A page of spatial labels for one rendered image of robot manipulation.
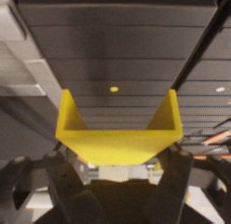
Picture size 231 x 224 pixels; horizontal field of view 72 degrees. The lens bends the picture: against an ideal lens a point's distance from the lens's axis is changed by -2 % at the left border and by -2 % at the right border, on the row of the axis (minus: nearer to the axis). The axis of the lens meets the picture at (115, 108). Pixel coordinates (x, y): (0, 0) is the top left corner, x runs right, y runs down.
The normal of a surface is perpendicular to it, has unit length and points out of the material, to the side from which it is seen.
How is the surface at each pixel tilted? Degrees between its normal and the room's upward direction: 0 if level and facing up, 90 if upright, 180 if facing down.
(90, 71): 0
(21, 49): 0
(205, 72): 0
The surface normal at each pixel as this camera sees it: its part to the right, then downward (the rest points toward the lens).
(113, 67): 0.00, 0.91
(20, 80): 0.01, -0.41
